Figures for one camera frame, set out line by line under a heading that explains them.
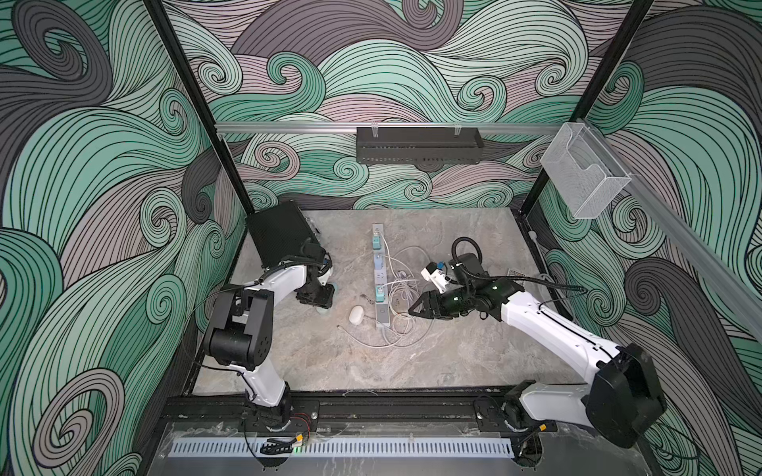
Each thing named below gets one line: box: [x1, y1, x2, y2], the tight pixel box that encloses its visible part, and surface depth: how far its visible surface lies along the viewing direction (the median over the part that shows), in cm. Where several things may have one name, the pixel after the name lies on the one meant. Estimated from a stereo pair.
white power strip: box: [372, 223, 390, 329], surface depth 94 cm
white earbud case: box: [348, 305, 365, 326], surface depth 91 cm
